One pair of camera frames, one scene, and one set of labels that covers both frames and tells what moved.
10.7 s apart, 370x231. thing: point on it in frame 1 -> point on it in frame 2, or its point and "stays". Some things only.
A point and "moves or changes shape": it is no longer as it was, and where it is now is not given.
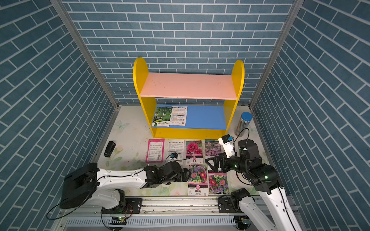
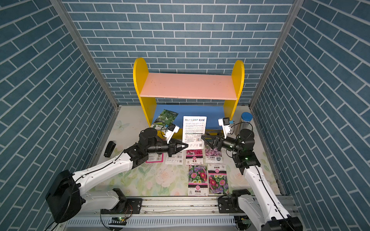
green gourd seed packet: (162, 116) moves or changes shape
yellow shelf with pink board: (188, 106) stays
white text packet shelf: (178, 115) -> (193, 128)
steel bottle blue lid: (243, 123) stays
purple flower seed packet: (212, 147) stays
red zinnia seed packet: (218, 184) stays
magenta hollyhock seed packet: (194, 152) stays
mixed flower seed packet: (198, 183) stays
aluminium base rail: (160, 215) stays
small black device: (109, 148) stays
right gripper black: (223, 158) -> (218, 142)
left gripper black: (180, 178) -> (172, 149)
